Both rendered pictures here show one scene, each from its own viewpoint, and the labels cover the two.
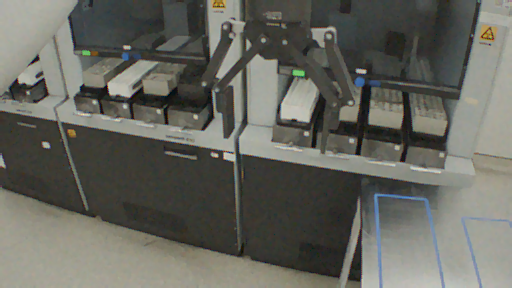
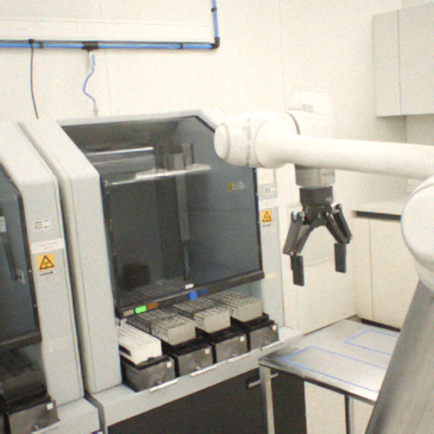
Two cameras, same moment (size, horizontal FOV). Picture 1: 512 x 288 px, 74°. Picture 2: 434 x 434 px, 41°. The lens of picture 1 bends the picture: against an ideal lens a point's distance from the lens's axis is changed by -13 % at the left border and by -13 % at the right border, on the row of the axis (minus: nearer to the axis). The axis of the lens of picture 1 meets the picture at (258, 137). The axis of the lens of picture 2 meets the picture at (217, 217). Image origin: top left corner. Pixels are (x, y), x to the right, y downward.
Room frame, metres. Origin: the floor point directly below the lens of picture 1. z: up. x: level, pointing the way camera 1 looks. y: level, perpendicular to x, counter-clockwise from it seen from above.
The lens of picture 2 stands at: (-0.19, 1.14, 1.57)
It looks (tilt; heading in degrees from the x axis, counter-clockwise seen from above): 9 degrees down; 309
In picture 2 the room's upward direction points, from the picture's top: 5 degrees counter-clockwise
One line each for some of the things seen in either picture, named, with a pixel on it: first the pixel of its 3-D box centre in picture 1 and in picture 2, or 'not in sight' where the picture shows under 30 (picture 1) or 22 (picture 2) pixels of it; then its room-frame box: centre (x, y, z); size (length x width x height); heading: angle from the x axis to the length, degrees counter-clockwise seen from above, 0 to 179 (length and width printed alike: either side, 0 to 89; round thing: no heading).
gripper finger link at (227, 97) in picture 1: (228, 112); (297, 269); (0.47, 0.04, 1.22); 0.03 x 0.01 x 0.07; 164
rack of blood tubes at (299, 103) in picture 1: (302, 96); (128, 342); (1.29, -0.16, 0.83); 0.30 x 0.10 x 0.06; 164
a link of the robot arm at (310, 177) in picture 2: not in sight; (314, 174); (0.45, -0.02, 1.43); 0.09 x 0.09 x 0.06
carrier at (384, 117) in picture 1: (385, 117); (215, 321); (1.11, -0.43, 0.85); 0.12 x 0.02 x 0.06; 73
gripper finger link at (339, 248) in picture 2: (326, 126); (340, 258); (0.43, -0.09, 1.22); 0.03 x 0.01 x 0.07; 164
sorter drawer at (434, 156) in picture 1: (420, 110); (214, 314); (1.29, -0.64, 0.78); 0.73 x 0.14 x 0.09; 164
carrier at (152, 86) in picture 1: (156, 86); not in sight; (1.35, 0.40, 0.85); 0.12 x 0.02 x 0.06; 75
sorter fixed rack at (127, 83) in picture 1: (137, 76); not in sight; (1.49, 0.51, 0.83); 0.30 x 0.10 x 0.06; 164
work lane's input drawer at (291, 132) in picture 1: (308, 94); (113, 347); (1.42, -0.20, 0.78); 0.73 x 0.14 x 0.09; 164
